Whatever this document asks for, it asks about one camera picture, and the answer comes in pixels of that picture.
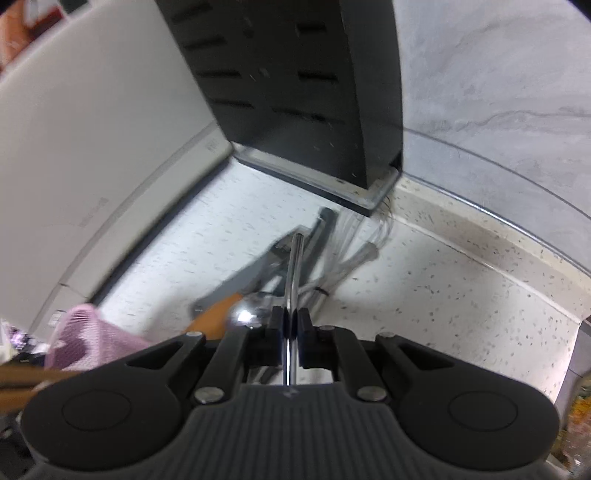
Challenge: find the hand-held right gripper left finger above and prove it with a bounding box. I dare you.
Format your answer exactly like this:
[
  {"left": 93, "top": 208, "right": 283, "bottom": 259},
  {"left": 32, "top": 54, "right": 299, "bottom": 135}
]
[{"left": 124, "top": 305, "right": 291, "bottom": 407}]

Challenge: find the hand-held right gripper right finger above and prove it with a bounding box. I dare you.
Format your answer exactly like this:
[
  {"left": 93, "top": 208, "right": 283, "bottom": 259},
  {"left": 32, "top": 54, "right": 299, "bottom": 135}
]
[{"left": 298, "top": 307, "right": 455, "bottom": 403}]

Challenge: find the wooden spatula handle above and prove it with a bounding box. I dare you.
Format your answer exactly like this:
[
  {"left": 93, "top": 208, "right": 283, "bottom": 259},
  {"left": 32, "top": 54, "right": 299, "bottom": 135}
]
[{"left": 185, "top": 292, "right": 274, "bottom": 343}]

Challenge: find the steel wire whisk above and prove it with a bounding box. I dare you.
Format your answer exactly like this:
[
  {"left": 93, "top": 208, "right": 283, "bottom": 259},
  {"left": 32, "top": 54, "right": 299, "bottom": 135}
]
[{"left": 295, "top": 203, "right": 398, "bottom": 315}]

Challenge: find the pink mesh utensil cup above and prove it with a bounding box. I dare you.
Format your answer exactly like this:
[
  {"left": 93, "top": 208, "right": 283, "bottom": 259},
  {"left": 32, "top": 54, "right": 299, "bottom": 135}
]
[{"left": 44, "top": 304, "right": 148, "bottom": 372}]

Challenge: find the bamboo chopstick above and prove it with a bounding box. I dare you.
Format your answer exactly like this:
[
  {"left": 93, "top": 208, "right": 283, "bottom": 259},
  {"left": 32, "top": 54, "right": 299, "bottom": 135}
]
[
  {"left": 0, "top": 382, "right": 54, "bottom": 414},
  {"left": 0, "top": 362, "right": 88, "bottom": 386}
]

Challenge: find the black knife block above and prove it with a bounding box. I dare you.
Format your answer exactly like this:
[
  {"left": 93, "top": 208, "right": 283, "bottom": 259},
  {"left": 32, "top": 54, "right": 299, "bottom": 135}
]
[{"left": 154, "top": 0, "right": 404, "bottom": 217}]

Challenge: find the white kitchen appliance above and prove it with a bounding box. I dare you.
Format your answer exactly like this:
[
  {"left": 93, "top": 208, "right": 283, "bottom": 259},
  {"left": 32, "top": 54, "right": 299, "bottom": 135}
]
[{"left": 0, "top": 0, "right": 232, "bottom": 335}]

